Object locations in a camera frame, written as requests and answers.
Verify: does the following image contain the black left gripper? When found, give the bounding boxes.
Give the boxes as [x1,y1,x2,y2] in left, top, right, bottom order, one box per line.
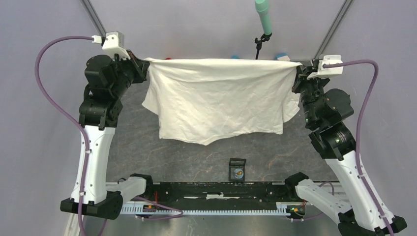
[111,49,149,97]

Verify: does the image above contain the white floral t-shirt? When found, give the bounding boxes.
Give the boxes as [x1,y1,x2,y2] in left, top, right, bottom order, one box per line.
[143,59,299,146]

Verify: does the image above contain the teal foam microphone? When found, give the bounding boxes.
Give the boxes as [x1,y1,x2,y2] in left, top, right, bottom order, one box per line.
[255,0,272,35]

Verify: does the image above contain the black tripod stand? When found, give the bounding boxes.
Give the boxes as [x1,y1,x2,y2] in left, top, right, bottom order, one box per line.
[254,33,272,59]

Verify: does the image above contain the black brooch box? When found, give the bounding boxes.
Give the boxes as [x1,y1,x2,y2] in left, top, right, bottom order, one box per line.
[228,158,246,182]

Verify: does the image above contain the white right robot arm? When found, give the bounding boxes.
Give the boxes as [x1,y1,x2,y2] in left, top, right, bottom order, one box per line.
[284,55,407,236]

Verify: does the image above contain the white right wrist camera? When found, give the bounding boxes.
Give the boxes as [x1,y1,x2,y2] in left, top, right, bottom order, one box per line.
[306,55,344,80]

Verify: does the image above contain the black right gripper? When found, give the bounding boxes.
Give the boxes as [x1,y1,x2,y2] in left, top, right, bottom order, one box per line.
[292,62,329,125]

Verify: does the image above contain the colourful brick toy car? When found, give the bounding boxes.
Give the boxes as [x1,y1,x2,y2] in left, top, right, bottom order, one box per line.
[274,53,291,61]

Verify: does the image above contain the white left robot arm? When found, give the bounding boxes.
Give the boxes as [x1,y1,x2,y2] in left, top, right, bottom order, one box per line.
[60,50,154,220]

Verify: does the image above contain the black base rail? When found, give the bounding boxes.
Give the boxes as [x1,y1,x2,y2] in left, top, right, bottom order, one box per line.
[142,181,303,211]

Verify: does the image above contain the white slotted cable duct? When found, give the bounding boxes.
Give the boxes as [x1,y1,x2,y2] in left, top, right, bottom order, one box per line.
[120,202,305,216]

